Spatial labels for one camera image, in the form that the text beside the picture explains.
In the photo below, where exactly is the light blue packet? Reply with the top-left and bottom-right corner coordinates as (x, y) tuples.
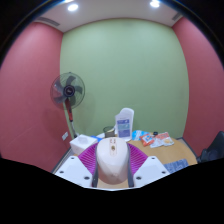
(131, 129), (146, 142)

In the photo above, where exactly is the white computer mouse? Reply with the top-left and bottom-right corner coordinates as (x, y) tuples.
(95, 137), (131, 185)

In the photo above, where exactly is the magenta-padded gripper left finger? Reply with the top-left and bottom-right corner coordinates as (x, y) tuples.
(54, 142), (100, 188)

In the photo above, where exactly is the orange snack packet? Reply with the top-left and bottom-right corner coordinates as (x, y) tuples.
(139, 133), (156, 148)

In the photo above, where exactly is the white and red snack packet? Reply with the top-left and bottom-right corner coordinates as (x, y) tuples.
(149, 131), (175, 149)

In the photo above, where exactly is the white tissue box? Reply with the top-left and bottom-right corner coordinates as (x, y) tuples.
(69, 133), (98, 156)

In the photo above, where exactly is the round ceiling light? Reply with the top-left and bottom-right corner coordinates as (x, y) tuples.
(67, 3), (80, 13)
(149, 0), (161, 9)

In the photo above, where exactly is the dark glass cup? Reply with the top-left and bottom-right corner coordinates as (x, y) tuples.
(102, 125), (116, 139)

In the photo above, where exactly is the standing fan with red pole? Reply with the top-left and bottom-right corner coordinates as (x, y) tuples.
(50, 71), (86, 139)

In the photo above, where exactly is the blue-grey patterned mouse pad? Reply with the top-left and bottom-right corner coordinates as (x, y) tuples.
(163, 159), (190, 174)

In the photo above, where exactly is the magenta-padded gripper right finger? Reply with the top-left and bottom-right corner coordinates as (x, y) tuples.
(127, 142), (171, 188)

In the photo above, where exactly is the ceiling air vent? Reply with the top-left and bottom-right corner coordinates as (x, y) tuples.
(171, 12), (184, 22)
(34, 16), (61, 28)

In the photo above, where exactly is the white desk sign stand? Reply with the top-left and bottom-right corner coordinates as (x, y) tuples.
(114, 107), (135, 142)

